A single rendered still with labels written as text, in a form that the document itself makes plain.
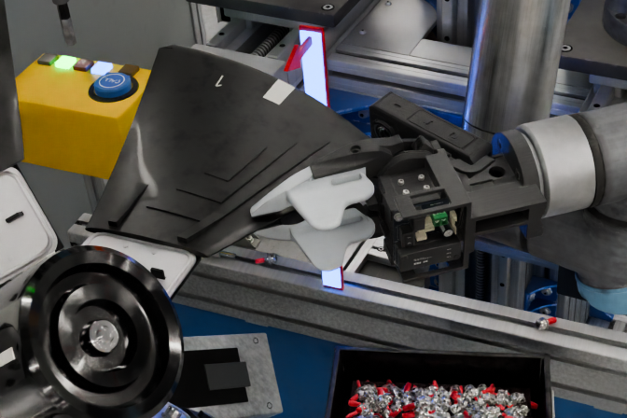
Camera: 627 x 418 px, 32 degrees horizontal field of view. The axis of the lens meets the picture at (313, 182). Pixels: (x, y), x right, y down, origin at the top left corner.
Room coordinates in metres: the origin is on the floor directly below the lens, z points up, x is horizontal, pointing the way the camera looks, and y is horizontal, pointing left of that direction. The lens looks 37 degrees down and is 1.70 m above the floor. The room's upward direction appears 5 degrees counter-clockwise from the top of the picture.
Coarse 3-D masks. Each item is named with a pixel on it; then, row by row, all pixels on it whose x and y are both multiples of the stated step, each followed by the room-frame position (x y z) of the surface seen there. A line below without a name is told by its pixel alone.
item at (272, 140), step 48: (144, 96) 0.80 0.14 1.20; (192, 96) 0.80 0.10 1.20; (240, 96) 0.80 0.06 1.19; (288, 96) 0.81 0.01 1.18; (144, 144) 0.74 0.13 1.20; (192, 144) 0.74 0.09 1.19; (240, 144) 0.74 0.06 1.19; (288, 144) 0.74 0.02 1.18; (336, 144) 0.76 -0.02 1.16; (144, 192) 0.68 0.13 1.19; (192, 192) 0.67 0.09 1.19; (240, 192) 0.68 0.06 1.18; (144, 240) 0.63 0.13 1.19; (192, 240) 0.62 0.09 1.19; (240, 240) 0.63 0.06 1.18
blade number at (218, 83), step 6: (216, 72) 0.83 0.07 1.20; (222, 72) 0.83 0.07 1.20; (210, 78) 0.82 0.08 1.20; (216, 78) 0.82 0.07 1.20; (222, 78) 0.82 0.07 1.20; (228, 78) 0.82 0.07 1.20; (234, 78) 0.82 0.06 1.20; (210, 84) 0.81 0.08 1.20; (216, 84) 0.81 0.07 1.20; (222, 84) 0.81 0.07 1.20; (228, 84) 0.82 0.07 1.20; (216, 90) 0.81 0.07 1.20; (222, 90) 0.81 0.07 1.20
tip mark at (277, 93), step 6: (276, 84) 0.82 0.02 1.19; (282, 84) 0.83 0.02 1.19; (288, 84) 0.83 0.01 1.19; (270, 90) 0.81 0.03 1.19; (276, 90) 0.82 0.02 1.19; (282, 90) 0.82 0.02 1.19; (288, 90) 0.82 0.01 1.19; (264, 96) 0.80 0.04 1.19; (270, 96) 0.81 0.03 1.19; (276, 96) 0.81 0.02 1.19; (282, 96) 0.81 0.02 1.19; (276, 102) 0.80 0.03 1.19
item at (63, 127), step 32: (32, 64) 1.11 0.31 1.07; (32, 96) 1.04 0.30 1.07; (64, 96) 1.03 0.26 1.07; (96, 96) 1.02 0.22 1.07; (128, 96) 1.02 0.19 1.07; (32, 128) 1.03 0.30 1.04; (64, 128) 1.01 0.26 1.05; (96, 128) 0.99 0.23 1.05; (128, 128) 0.99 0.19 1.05; (32, 160) 1.03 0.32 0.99; (64, 160) 1.01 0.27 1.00; (96, 160) 0.99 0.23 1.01
